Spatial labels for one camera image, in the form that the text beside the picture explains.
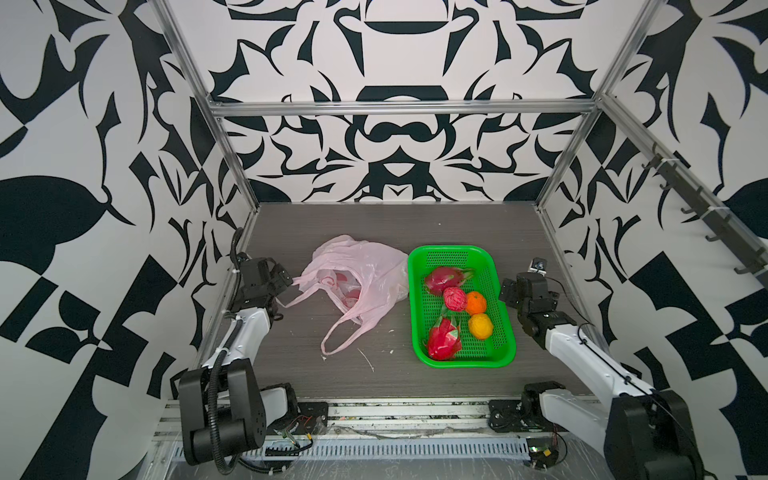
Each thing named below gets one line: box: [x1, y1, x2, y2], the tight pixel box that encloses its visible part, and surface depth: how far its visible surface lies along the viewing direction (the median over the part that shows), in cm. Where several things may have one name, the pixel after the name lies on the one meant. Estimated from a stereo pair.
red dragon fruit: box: [424, 266, 474, 296], surface depth 93 cm
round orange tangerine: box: [466, 291, 486, 315], surface depth 89 cm
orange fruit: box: [468, 313, 493, 340], surface depth 86 cm
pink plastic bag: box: [276, 236, 409, 355], surface depth 87 cm
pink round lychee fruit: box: [443, 286, 467, 312], surface depth 87 cm
